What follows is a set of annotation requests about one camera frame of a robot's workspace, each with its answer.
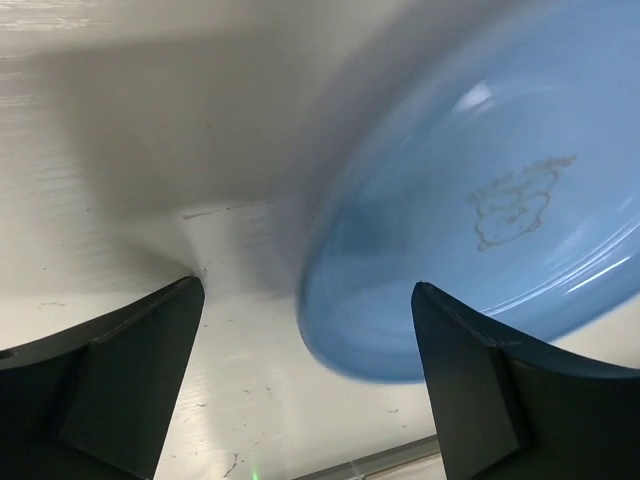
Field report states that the blue plate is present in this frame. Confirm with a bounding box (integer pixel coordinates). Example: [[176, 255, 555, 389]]
[[297, 1, 639, 383]]

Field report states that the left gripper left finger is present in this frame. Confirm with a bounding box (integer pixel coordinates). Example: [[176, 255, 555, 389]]
[[1, 276, 205, 479]]

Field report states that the aluminium rail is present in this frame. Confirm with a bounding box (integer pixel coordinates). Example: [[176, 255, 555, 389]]
[[296, 435, 440, 480]]

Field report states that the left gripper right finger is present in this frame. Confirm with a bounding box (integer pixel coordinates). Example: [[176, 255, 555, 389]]
[[411, 282, 639, 479]]

